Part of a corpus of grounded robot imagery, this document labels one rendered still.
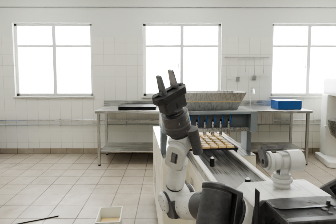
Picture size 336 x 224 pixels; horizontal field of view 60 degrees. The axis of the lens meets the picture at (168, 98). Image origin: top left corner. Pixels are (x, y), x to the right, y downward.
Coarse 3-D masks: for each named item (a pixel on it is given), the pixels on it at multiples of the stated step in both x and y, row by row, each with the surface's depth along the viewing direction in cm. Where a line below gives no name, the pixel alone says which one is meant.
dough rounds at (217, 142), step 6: (210, 132) 270; (204, 138) 244; (210, 138) 246; (216, 138) 252; (222, 138) 243; (204, 144) 222; (210, 144) 223; (216, 144) 229; (222, 144) 223; (228, 144) 223
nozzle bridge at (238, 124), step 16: (192, 112) 214; (208, 112) 216; (224, 112) 217; (240, 112) 218; (256, 112) 220; (160, 128) 232; (208, 128) 220; (224, 128) 222; (240, 128) 223; (256, 128) 221; (160, 144) 233
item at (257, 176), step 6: (222, 150) 232; (228, 150) 217; (228, 156) 217; (234, 156) 204; (240, 156) 198; (234, 162) 204; (240, 162) 192; (246, 162) 185; (246, 168) 182; (252, 168) 173; (252, 174) 172; (258, 174) 164; (258, 180) 164; (264, 180) 156; (270, 180) 154
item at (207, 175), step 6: (192, 156) 205; (198, 156) 198; (198, 162) 185; (198, 168) 186; (204, 168) 173; (204, 174) 169; (210, 174) 163; (204, 180) 169; (210, 180) 155; (216, 180) 154
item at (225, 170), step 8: (208, 160) 209; (216, 160) 209; (224, 160) 209; (192, 168) 201; (208, 168) 191; (216, 168) 191; (224, 168) 191; (232, 168) 191; (240, 168) 191; (192, 176) 200; (200, 176) 177; (216, 176) 177; (224, 176) 177; (232, 176) 177; (240, 176) 177; (248, 176) 177; (192, 184) 200; (200, 184) 175; (232, 184) 164; (240, 184) 164
